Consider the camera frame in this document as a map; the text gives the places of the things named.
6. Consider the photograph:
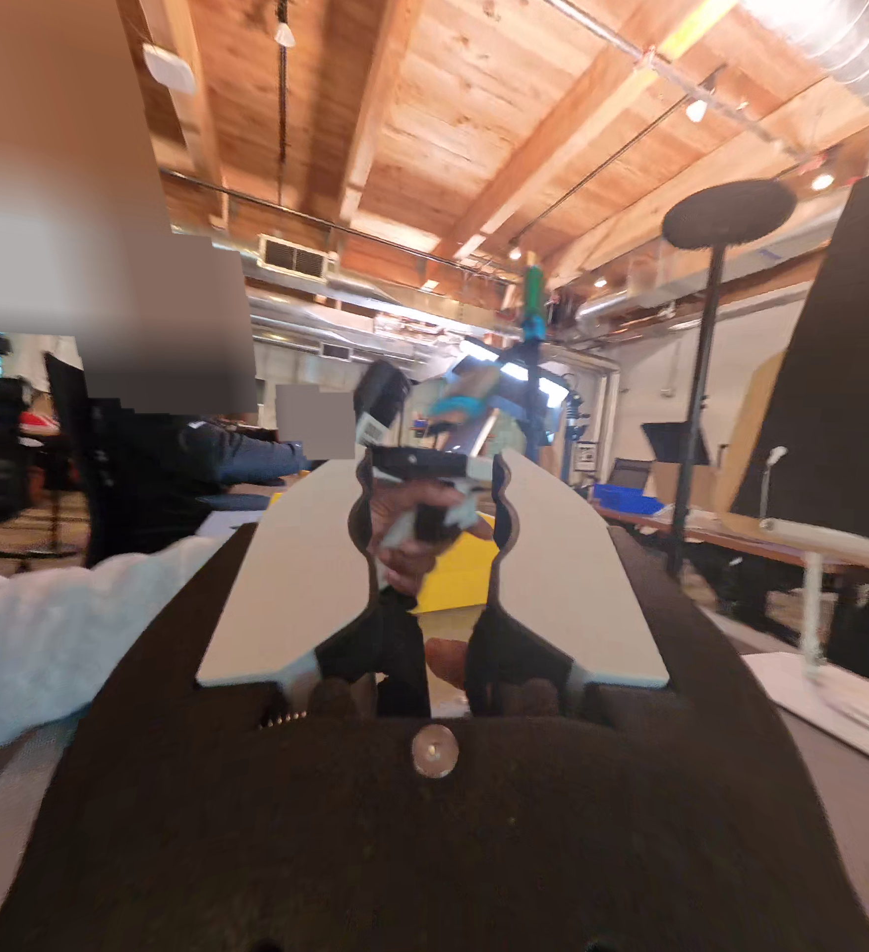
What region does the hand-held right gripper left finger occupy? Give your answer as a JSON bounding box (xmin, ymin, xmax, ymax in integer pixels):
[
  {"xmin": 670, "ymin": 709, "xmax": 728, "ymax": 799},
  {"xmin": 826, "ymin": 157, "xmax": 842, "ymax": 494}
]
[{"xmin": 195, "ymin": 452, "xmax": 433, "ymax": 718}]

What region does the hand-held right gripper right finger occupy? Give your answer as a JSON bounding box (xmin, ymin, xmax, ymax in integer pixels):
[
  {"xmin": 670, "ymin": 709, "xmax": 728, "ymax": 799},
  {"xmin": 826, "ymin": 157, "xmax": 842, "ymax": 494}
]
[{"xmin": 466, "ymin": 450, "xmax": 672, "ymax": 716}]

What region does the yellow plastic bin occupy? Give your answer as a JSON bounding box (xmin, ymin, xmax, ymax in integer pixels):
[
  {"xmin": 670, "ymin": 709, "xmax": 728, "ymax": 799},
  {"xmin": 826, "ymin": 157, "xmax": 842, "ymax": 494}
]
[{"xmin": 267, "ymin": 487, "xmax": 498, "ymax": 617}]

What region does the black cable with green plugs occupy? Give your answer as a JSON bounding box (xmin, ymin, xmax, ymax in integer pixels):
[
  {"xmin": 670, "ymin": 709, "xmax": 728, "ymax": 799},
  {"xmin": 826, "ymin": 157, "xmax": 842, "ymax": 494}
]
[{"xmin": 430, "ymin": 264, "xmax": 550, "ymax": 466}]

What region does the person's left forearm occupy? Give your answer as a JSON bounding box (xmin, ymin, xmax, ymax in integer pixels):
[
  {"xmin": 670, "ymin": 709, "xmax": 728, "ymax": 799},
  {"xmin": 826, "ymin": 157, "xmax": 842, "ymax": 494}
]
[{"xmin": 0, "ymin": 534, "xmax": 227, "ymax": 752}]

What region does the person's left hand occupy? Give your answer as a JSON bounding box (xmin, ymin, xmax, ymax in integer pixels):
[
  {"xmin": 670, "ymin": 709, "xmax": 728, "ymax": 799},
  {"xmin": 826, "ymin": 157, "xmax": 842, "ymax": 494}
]
[{"xmin": 363, "ymin": 479, "xmax": 496, "ymax": 596}]

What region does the person's right hand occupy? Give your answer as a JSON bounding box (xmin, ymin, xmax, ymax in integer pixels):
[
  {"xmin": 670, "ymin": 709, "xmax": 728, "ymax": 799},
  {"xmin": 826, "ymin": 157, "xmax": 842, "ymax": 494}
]
[{"xmin": 425, "ymin": 637, "xmax": 474, "ymax": 689}]

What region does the LED light panel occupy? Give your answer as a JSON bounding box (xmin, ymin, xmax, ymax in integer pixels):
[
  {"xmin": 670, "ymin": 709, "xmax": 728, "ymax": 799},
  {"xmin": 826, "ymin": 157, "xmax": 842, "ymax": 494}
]
[{"xmin": 453, "ymin": 335, "xmax": 584, "ymax": 484}]

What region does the blue plastic bin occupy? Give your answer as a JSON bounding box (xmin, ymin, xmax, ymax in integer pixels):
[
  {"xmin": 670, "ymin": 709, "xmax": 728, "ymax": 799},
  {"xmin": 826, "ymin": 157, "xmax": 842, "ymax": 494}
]
[{"xmin": 592, "ymin": 483, "xmax": 667, "ymax": 516}]

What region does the wooden desk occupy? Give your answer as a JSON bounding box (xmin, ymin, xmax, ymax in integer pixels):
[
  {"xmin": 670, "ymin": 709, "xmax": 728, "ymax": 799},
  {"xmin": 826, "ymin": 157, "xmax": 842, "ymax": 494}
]
[{"xmin": 596, "ymin": 502, "xmax": 869, "ymax": 581}]

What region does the black floor lamp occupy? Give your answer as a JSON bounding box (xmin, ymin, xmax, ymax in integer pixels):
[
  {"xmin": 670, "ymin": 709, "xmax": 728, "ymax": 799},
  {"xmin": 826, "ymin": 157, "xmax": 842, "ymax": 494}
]
[{"xmin": 661, "ymin": 178, "xmax": 800, "ymax": 581}]

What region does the silver air duct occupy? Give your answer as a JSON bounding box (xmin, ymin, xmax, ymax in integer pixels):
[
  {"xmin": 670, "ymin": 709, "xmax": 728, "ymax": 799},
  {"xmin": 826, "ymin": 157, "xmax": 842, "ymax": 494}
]
[
  {"xmin": 244, "ymin": 286, "xmax": 524, "ymax": 339},
  {"xmin": 747, "ymin": 0, "xmax": 869, "ymax": 138}
]

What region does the black board with wooden frame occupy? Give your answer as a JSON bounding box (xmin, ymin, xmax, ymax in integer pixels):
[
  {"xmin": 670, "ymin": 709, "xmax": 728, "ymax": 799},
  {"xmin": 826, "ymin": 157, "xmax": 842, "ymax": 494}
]
[{"xmin": 713, "ymin": 160, "xmax": 869, "ymax": 574}]

